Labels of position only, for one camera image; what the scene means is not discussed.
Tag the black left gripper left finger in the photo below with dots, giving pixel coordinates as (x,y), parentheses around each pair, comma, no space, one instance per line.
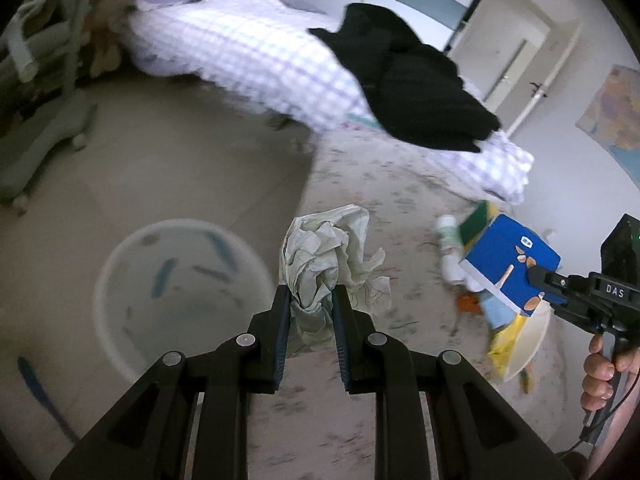
(187,417)

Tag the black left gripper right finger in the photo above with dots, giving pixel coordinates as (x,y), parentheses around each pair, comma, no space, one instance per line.
(435,416)

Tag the light blue carton box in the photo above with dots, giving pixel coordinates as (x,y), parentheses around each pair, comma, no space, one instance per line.
(495,312)

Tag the blue snack box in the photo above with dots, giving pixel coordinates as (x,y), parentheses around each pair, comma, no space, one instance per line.
(500,259)

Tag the white AD milk bottle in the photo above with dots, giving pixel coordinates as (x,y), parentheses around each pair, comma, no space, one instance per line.
(449,237)

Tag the white paper ball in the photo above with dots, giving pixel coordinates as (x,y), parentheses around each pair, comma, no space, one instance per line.
(321,251)

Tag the white round trash bin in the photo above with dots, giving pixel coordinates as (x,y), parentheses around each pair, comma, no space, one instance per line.
(177,285)

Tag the person's right hand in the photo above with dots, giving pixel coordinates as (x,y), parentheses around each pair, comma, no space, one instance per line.
(597,386)

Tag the white paper plate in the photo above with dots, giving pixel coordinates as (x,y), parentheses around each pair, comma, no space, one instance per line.
(528,341)

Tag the yellow snack wrapper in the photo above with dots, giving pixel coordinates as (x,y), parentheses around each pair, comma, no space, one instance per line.
(502,344)

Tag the yellow green sponge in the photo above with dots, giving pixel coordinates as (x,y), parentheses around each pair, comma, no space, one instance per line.
(472,227)

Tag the floral bed sheet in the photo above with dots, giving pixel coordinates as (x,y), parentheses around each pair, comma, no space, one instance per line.
(311,428)

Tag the white door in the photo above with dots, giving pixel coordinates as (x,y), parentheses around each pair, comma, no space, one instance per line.
(503,83)

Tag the black garment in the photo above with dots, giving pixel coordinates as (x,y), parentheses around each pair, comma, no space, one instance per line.
(413,90)

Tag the grey office chair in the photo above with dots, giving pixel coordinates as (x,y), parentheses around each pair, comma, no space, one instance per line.
(40,59)

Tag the purple checkered white quilt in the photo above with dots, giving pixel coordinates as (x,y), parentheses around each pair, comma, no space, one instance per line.
(263,52)

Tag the wall map poster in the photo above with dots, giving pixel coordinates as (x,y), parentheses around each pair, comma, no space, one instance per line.
(612,118)

